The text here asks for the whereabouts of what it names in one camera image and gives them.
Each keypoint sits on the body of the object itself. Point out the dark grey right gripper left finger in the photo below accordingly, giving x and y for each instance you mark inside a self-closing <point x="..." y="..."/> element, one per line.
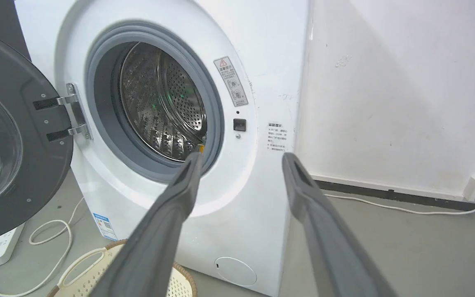
<point x="155" y="235"/>

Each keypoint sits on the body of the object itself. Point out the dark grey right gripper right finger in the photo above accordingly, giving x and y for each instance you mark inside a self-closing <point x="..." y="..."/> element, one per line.
<point x="328" y="239"/>

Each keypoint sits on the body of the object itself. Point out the white laundry basket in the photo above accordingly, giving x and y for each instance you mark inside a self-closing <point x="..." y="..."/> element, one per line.
<point x="93" y="272"/>

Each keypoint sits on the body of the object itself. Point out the dark grey washing machine door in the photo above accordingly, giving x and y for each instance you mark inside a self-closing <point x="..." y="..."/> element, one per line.
<point x="15" y="136"/>

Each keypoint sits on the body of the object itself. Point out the white front-load washing machine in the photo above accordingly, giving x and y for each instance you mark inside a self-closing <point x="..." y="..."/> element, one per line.
<point x="258" y="82"/>

